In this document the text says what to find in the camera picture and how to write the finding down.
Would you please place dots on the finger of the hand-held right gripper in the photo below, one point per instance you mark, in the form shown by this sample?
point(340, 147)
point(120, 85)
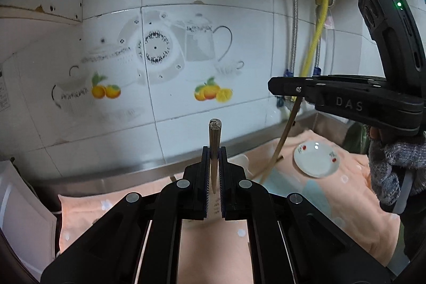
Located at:
point(293, 89)
point(332, 80)

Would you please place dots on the green glass jar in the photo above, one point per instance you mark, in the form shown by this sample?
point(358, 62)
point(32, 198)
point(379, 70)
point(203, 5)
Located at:
point(356, 137)

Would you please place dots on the brown wooden chopstick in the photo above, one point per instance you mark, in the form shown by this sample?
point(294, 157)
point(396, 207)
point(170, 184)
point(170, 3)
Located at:
point(281, 137)
point(214, 151)

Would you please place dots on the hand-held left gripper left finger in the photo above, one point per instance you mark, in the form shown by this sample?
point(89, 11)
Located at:
point(205, 184)

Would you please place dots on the white microwave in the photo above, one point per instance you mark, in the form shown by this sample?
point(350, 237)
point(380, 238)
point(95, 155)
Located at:
point(20, 220)

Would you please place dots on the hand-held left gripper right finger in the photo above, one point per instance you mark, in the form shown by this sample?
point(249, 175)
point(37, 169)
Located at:
point(223, 184)

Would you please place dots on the white floral dish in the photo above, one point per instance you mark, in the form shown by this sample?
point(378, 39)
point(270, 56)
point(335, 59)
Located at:
point(316, 159)

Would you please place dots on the peach printed towel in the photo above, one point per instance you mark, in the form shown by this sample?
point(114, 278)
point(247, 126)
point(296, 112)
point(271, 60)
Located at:
point(332, 204)

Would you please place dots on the cream plastic utensil holder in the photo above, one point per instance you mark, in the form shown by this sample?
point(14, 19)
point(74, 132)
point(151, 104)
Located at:
point(214, 209)

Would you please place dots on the person's right hand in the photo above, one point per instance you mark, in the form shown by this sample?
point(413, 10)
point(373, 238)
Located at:
point(392, 167)

